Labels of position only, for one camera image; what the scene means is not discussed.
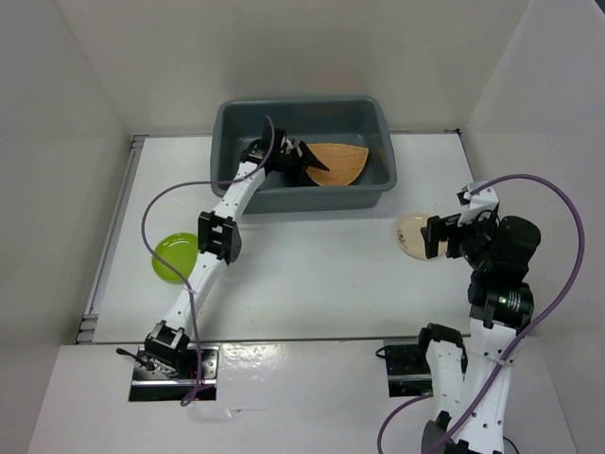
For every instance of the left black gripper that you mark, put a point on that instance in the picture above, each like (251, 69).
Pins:
(300, 165)

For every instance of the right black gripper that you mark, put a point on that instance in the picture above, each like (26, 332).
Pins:
(440, 227)

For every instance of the orange woven fan basket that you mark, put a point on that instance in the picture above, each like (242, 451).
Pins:
(345, 163)

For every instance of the lime green plate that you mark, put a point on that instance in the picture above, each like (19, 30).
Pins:
(180, 250)

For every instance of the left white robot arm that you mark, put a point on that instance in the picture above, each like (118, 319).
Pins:
(220, 244)

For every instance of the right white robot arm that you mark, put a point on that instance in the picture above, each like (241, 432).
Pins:
(471, 378)

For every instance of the grey plastic bin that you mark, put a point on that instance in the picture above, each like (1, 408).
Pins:
(353, 120)

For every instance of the cream plate with black pattern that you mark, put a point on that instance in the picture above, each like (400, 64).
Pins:
(408, 234)

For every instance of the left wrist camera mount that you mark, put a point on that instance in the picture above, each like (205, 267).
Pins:
(283, 144)

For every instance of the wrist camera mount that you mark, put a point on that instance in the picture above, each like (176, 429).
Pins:
(475, 199)
(283, 144)

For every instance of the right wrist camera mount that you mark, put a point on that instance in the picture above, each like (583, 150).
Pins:
(475, 199)

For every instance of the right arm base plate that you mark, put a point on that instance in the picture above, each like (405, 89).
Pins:
(408, 374)

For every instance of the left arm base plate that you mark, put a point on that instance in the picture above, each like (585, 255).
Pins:
(153, 383)

